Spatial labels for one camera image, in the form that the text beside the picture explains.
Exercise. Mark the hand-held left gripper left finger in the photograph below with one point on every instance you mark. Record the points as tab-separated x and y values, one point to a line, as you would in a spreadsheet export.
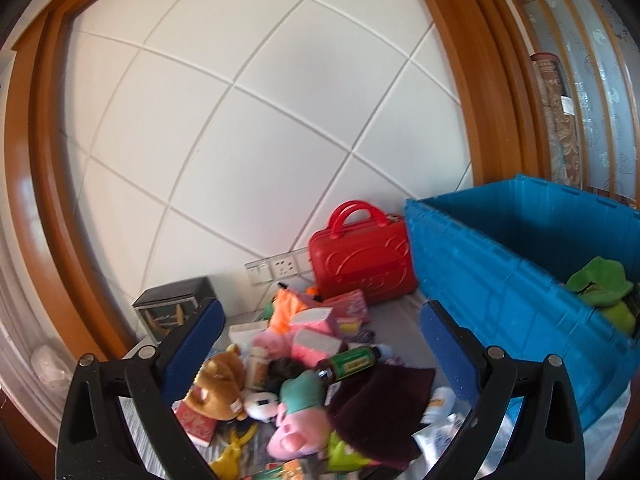
190	345

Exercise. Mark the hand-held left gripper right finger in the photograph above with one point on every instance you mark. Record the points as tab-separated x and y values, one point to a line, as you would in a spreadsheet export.
447	350

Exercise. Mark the blue plastic crate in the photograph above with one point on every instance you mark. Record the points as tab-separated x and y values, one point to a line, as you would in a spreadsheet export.
475	270

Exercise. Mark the green frog plush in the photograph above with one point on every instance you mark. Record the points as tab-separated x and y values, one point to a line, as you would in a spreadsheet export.
600	280

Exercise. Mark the brown bear plush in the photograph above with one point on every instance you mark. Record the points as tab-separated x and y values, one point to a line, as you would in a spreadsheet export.
220	385

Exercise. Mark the white bottle orange label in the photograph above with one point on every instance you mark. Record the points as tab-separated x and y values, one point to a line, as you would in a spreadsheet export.
440	402

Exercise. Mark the black display box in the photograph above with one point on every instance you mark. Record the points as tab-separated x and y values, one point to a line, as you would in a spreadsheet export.
165	295

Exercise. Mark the small white-capped bottle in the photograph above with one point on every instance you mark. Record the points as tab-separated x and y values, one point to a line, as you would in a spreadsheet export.
258	367

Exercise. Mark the red patterned box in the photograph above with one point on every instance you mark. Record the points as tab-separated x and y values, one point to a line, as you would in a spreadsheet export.
196	425

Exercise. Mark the pink plush toy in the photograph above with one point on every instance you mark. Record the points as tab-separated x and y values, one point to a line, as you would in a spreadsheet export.
272	345

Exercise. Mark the dark maroon cloth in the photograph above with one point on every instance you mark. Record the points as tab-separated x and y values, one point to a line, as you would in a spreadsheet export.
380	410

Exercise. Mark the white blue tube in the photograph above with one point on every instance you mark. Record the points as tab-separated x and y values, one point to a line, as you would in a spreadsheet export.
435	440

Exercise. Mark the white round plush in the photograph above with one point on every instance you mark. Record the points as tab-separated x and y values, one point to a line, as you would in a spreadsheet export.
261	405

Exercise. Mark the dark green bottle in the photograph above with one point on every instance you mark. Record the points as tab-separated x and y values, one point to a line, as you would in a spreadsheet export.
352	362

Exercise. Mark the printed paper sheet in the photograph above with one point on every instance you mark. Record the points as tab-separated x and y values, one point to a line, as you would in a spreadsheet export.
131	425

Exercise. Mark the black furry ball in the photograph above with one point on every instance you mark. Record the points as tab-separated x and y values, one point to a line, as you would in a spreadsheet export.
286	371

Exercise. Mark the orange plush toy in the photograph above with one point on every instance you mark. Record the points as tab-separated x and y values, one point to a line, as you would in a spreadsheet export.
287	305

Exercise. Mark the yellow plush toy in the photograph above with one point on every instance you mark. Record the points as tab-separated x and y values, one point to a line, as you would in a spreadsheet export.
232	455

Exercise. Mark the red mini suitcase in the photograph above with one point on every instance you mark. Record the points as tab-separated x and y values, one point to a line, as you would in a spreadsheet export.
360	270

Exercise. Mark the pink white box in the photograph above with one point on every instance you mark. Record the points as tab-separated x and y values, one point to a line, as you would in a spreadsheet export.
317	347
312	320

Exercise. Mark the pink pig plush teal shirt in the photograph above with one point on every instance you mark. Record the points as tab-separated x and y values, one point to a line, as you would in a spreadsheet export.
300	425

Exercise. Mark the light green cloth item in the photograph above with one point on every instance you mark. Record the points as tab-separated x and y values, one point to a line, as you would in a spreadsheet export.
345	455

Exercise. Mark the white plastic sheet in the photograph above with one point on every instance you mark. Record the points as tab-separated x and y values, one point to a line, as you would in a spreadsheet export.
607	415

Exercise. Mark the rolled patterned carpet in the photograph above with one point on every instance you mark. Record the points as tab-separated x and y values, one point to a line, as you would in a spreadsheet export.
560	135

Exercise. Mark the wooden slat glass partition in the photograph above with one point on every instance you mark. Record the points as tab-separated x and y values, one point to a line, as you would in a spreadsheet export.
600	110

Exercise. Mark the white wall switch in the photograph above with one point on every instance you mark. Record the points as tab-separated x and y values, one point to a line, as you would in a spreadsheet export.
258	272

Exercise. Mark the white wall socket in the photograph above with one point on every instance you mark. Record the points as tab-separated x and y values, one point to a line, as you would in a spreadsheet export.
285	266

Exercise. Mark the white wall plate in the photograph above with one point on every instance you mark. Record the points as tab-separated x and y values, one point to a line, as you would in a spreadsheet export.
304	260

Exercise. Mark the wooden wall frame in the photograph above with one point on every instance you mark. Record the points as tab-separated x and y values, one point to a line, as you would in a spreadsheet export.
30	185

